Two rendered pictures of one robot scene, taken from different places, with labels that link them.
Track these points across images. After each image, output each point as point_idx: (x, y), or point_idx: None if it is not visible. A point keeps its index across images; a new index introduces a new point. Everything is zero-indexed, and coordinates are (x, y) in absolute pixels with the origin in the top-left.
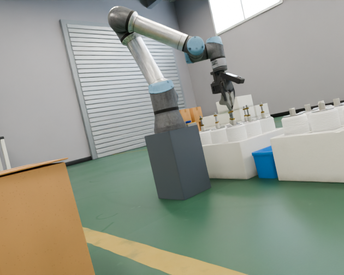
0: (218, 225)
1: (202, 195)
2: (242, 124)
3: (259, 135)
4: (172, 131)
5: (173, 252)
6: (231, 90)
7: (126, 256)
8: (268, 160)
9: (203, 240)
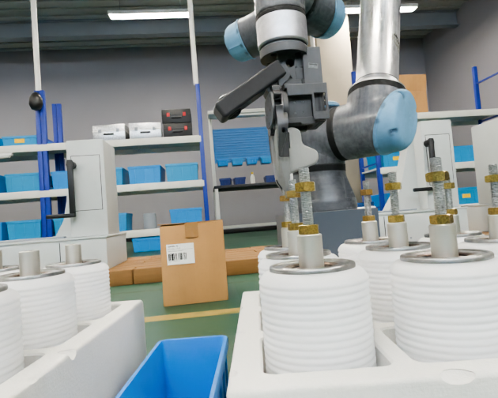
0: (157, 336)
1: None
2: (263, 251)
3: (239, 313)
4: (277, 217)
5: (165, 320)
6: (273, 126)
7: (203, 311)
8: (175, 365)
9: (152, 328)
